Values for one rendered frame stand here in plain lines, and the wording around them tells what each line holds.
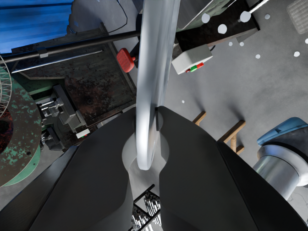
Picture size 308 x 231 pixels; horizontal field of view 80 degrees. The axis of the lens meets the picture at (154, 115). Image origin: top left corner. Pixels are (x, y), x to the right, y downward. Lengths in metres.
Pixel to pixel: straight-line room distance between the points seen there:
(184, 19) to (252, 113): 0.99
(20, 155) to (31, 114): 0.28
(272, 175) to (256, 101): 0.84
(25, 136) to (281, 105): 1.58
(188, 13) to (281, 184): 0.38
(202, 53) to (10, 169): 1.31
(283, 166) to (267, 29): 0.81
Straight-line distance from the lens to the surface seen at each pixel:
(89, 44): 1.28
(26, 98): 1.56
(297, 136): 0.54
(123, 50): 0.62
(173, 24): 0.29
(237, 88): 1.29
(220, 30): 0.52
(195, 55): 0.65
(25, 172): 3.21
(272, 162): 0.49
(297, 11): 0.96
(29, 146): 1.50
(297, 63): 1.16
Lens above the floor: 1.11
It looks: 35 degrees down
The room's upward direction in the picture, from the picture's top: 120 degrees counter-clockwise
